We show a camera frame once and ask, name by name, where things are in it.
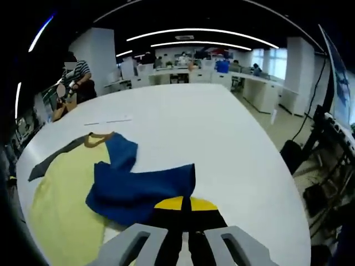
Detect brown cardboard box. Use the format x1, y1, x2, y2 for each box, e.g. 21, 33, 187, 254
51, 99, 78, 122

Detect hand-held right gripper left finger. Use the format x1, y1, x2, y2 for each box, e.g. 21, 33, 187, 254
95, 196, 185, 266

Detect large display screen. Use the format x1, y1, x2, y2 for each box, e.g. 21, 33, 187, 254
318, 24, 351, 125

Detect yellow blue grey garment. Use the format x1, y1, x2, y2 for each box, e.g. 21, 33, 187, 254
27, 131, 197, 266

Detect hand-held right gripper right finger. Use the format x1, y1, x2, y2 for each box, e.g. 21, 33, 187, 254
188, 197, 280, 266

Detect bright window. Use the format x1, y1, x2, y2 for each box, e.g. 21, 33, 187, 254
253, 48, 286, 80

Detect black cable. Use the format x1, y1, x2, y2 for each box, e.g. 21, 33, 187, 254
292, 52, 328, 142

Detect blue storage box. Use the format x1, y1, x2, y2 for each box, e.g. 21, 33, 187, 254
215, 60, 231, 74

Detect white square pillar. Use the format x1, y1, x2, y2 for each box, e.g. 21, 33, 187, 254
285, 37, 317, 117
69, 27, 116, 92

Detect black bag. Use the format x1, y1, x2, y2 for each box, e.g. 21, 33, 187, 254
280, 140, 302, 175

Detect black metal stand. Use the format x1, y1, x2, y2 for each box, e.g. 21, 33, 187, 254
303, 105, 355, 241

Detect white workbench row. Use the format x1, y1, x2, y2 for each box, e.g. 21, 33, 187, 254
104, 66, 300, 116

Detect white power strip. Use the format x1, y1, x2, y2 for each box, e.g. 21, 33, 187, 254
323, 112, 355, 152

